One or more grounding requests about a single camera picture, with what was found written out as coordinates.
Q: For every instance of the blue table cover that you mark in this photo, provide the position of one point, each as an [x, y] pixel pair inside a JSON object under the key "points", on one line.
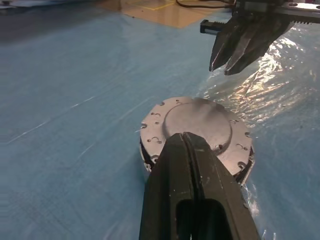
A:
{"points": [[62, 100]]}

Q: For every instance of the silver motor stator housing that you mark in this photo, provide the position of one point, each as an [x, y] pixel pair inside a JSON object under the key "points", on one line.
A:
{"points": [[144, 160]]}

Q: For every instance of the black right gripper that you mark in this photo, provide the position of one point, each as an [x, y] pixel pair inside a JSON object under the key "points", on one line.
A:
{"points": [[252, 10]]}

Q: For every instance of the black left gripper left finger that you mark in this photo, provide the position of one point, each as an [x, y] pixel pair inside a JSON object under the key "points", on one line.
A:
{"points": [[162, 200]]}

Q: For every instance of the clear plastic film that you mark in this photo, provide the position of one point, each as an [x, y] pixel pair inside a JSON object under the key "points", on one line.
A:
{"points": [[275, 100]]}

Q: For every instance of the brown cardboard mat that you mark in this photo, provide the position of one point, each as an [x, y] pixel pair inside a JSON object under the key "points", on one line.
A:
{"points": [[160, 16]]}

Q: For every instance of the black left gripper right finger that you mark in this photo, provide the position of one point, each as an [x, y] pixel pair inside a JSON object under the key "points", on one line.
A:
{"points": [[217, 180]]}

